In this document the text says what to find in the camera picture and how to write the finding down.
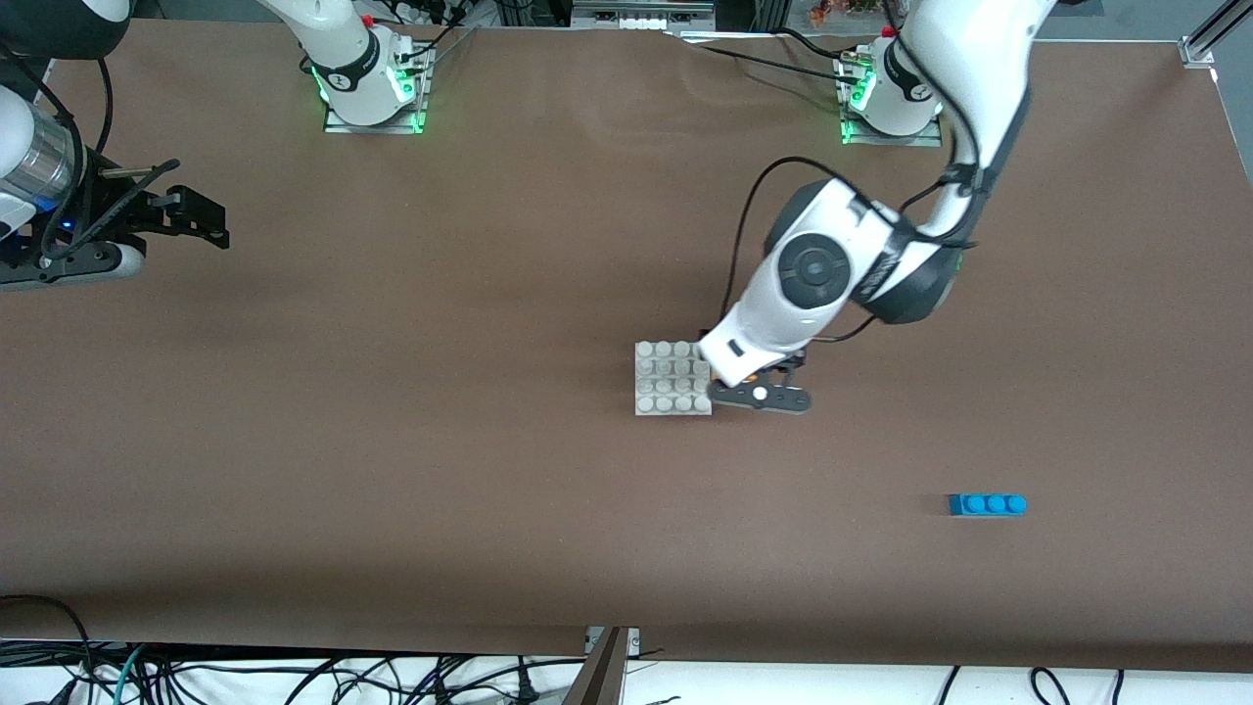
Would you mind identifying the dark slanted beam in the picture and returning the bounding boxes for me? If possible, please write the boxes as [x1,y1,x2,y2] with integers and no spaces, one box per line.
[563,627,628,705]

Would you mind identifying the black floor cable tangle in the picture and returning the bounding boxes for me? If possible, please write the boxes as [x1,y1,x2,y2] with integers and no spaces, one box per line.
[59,646,588,705]

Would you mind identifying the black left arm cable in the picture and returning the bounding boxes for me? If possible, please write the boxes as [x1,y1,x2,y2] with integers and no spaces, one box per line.
[722,155,882,344]

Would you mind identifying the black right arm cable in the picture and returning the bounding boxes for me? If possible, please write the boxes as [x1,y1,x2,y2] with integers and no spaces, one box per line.
[93,54,111,158]

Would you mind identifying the blue three-stud block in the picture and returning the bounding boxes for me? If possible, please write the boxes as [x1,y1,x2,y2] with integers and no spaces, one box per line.
[948,493,1028,518]

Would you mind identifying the silver aluminium frame bar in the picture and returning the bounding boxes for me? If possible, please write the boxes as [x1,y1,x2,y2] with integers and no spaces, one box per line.
[1180,0,1253,70]

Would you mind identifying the white power strip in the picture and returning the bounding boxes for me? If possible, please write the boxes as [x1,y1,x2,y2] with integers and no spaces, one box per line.
[571,0,716,31]

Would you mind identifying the grey cable on table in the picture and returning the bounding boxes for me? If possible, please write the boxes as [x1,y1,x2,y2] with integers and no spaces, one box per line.
[401,22,481,68]

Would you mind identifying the white studded base plate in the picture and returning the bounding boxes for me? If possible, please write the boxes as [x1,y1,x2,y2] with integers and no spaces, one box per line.
[634,339,714,417]

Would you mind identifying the black cable on table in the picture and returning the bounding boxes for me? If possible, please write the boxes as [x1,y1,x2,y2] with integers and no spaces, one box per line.
[675,29,864,77]

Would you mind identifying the black looped floor cable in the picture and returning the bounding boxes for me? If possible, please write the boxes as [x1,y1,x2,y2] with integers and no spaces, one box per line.
[0,593,95,686]

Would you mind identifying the brown table cover sheet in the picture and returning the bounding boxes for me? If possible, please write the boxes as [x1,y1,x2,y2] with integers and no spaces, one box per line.
[0,18,1253,675]

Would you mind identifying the teal floor cable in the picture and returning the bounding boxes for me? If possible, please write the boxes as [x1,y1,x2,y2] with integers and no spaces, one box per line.
[111,643,150,705]

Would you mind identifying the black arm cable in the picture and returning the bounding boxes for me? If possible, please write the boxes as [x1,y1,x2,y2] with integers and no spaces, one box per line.
[93,54,111,158]
[722,155,882,344]

